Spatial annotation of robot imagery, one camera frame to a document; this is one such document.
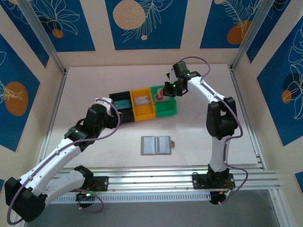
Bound grey leather card holder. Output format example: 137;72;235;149
141;136;176;156

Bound teal chip card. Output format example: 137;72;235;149
113;100;130;110

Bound silver VIP card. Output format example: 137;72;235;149
134;96;151;105

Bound black plastic bin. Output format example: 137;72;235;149
108;91;136;125

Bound green plastic bin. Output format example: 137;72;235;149
150;85;178;118

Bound yellow plastic bin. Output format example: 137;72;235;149
129;87;157;122

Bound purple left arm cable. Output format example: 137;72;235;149
7;101;123;225

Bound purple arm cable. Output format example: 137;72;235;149
181;56;249;206
7;101;123;225

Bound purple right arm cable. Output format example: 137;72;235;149
181;56;249;206

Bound aluminium side rail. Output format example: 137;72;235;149
229;66;265;170
35;68;69;171

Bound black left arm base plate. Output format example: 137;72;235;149
65;176;109;192

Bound aluminium mounting rail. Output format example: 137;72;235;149
47;165;282;193

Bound white slotted cable duct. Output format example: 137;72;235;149
47;192;211;204

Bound aluminium frame post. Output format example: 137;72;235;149
18;0;67;74
230;0;278;71

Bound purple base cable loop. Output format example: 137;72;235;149
76;188;105;215

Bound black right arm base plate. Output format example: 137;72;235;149
192;173;235;190

